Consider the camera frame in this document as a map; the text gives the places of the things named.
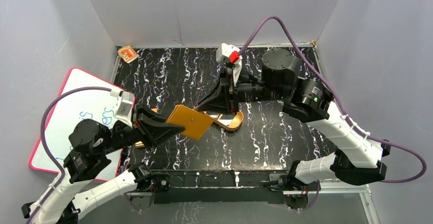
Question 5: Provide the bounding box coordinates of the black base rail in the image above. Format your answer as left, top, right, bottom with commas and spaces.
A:
118, 168, 322, 213

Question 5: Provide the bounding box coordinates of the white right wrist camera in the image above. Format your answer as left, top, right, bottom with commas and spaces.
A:
216, 43, 243, 86

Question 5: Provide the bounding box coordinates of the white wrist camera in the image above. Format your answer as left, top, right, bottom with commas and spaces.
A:
216, 43, 243, 86
110, 89, 135, 127

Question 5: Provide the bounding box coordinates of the pink framed whiteboard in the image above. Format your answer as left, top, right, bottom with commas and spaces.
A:
29, 67, 123, 181

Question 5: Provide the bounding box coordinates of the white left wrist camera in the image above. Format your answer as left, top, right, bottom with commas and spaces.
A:
110, 89, 135, 127

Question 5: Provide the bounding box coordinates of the tan oval tray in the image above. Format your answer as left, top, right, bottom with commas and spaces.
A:
203, 111, 244, 132

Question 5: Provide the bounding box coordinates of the orange paperback book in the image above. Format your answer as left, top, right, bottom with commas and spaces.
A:
135, 108, 158, 148

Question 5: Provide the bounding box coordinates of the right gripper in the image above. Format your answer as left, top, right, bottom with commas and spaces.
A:
197, 66, 288, 115

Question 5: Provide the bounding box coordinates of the orange leather card holder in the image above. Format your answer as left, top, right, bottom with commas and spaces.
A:
166, 105, 213, 140

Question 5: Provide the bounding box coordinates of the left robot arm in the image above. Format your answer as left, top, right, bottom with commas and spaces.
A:
22, 107, 185, 223

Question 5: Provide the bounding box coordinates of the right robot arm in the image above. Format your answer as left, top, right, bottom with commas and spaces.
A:
197, 44, 390, 190

